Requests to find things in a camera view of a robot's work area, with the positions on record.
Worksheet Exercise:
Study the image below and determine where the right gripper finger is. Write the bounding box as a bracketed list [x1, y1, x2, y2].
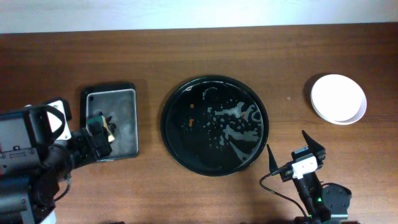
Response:
[302, 130, 325, 154]
[266, 144, 279, 174]

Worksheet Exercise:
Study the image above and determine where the green yellow sponge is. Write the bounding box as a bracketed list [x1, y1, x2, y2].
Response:
[86, 115, 116, 143]

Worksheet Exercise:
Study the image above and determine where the white plate bottom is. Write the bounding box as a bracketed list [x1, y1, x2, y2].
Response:
[310, 73, 366, 122]

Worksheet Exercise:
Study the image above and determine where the white plate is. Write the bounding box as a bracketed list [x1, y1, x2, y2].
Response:
[310, 73, 366, 122]
[314, 107, 367, 126]
[311, 96, 368, 125]

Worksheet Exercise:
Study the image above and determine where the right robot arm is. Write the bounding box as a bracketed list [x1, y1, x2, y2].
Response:
[259, 131, 352, 224]

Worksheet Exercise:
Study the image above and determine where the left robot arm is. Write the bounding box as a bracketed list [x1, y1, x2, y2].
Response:
[1, 105, 112, 223]

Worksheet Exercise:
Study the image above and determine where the metal soapy water tray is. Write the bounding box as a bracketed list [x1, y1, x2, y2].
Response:
[80, 82, 139, 162]

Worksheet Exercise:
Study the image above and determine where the round black serving tray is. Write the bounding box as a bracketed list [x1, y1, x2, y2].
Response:
[160, 75, 269, 177]

